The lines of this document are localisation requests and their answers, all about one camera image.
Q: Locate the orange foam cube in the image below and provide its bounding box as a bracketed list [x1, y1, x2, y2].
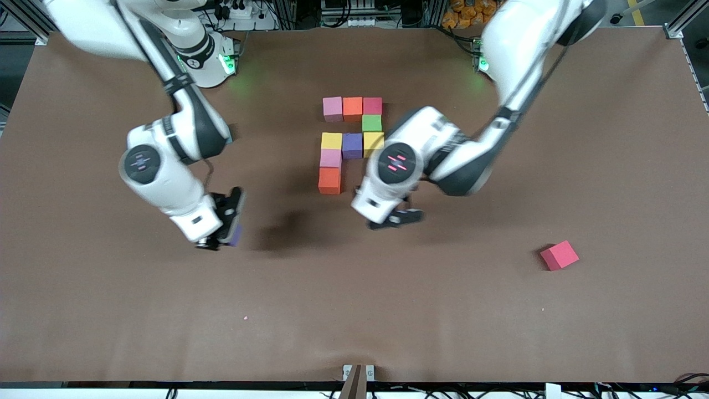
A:
[342, 96, 364, 122]
[318, 167, 342, 195]

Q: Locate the brown paper table cover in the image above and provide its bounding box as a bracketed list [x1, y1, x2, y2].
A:
[0, 27, 709, 383]

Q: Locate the white electrical device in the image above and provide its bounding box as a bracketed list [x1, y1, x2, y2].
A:
[320, 0, 388, 28]

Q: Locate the white power strip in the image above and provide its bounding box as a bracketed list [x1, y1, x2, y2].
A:
[208, 0, 278, 31]

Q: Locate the orange snack bag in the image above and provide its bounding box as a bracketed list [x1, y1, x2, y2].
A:
[441, 0, 499, 29]

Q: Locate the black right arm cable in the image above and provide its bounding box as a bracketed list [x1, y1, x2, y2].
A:
[111, 0, 215, 193]

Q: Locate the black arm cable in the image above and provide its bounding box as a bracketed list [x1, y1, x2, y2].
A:
[111, 0, 215, 193]
[410, 0, 588, 183]

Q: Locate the small metal bracket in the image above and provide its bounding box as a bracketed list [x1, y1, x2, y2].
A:
[342, 364, 375, 382]

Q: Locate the brown post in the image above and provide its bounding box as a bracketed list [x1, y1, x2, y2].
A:
[339, 364, 367, 399]

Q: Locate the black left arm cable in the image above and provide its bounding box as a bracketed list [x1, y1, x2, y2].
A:
[410, 0, 588, 183]

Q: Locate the aluminium frame profile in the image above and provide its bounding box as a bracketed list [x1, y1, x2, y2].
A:
[0, 0, 50, 45]
[664, 0, 709, 40]

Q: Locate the aluminium table side rail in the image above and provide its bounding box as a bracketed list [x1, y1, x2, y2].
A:
[680, 39, 709, 116]

